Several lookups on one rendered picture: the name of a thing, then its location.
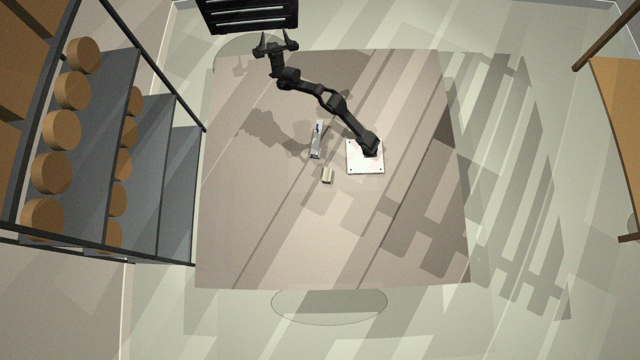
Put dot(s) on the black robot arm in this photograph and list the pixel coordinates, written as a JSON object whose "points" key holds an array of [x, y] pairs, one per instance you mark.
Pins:
{"points": [[289, 79]]}

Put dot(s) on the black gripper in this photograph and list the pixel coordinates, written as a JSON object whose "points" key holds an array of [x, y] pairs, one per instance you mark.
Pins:
{"points": [[275, 53]]}

